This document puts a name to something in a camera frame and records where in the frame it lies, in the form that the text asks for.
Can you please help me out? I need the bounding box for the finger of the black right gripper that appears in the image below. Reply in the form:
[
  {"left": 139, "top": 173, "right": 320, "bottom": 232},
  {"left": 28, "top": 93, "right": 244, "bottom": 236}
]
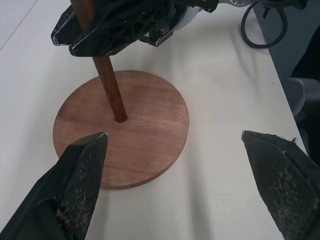
[
  {"left": 68, "top": 0, "right": 174, "bottom": 57},
  {"left": 50, "top": 3, "right": 83, "bottom": 47}
]

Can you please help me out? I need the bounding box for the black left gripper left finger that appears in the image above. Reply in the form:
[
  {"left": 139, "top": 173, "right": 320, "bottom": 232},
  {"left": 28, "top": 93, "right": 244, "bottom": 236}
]
[{"left": 0, "top": 131, "right": 109, "bottom": 240}]

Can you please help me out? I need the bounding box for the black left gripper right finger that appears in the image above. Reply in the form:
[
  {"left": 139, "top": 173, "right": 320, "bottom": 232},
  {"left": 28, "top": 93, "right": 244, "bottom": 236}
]
[{"left": 240, "top": 130, "right": 320, "bottom": 240}]

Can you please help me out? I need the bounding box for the brown wooden pole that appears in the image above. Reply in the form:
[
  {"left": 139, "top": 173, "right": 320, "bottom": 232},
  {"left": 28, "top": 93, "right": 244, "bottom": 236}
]
[{"left": 70, "top": 0, "right": 129, "bottom": 124}]

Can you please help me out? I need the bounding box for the round wooden base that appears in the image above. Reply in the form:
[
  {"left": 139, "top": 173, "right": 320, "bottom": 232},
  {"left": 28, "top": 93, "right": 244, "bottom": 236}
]
[{"left": 53, "top": 69, "right": 190, "bottom": 190}]

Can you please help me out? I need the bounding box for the silver robot body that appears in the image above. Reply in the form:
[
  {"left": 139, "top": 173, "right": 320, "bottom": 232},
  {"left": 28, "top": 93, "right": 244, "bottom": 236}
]
[{"left": 287, "top": 76, "right": 308, "bottom": 124}]

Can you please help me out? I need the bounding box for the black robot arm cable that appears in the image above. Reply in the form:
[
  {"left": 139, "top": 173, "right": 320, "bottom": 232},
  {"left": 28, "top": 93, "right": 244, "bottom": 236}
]
[{"left": 240, "top": 0, "right": 289, "bottom": 50}]

